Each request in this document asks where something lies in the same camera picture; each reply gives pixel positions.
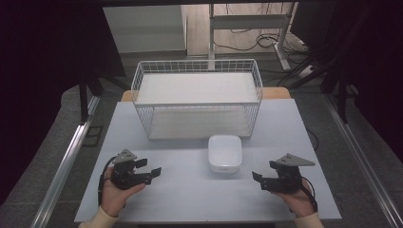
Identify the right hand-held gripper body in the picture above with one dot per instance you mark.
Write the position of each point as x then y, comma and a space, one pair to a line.
283, 182

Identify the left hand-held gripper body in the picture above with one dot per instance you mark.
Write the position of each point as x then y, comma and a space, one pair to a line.
126, 177

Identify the person's left hand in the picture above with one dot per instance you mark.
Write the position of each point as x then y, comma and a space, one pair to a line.
115, 198

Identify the person's right hand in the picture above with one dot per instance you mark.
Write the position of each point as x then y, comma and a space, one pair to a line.
301, 201

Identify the white rounded plastic box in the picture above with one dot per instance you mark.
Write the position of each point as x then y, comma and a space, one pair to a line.
225, 155

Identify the black metal stand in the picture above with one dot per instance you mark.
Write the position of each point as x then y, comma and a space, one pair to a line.
84, 101
341, 101

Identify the white power strip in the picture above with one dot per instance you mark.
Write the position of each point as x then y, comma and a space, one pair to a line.
306, 71

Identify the grey white panel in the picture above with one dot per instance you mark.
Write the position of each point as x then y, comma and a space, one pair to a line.
145, 28

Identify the black curtain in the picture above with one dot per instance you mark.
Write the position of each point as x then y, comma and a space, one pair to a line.
374, 63
41, 63

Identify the aluminium floor rail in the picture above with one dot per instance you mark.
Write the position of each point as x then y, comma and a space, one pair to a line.
361, 158
65, 164

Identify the white metal desk frame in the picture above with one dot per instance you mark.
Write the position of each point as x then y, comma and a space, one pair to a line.
250, 21

